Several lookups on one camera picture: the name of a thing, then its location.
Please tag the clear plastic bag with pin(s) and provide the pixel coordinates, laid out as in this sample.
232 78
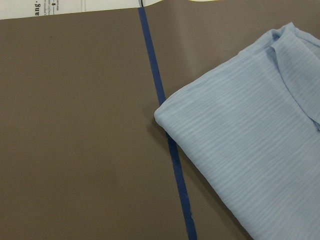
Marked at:
15 9

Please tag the light blue button shirt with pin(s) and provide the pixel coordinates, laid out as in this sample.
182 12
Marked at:
251 126

